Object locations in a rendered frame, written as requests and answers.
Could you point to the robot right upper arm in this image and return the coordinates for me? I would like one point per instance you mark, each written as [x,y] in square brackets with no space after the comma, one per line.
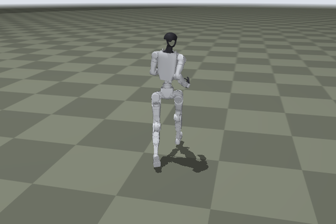
[180,65]

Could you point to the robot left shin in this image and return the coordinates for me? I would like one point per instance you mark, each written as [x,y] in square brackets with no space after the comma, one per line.
[156,139]

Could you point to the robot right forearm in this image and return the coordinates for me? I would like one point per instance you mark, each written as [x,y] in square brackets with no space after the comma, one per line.
[183,82]

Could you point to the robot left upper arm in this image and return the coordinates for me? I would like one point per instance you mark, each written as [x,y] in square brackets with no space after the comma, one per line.
[154,63]

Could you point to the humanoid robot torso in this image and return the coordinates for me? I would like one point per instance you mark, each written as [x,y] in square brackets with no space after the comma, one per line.
[166,68]

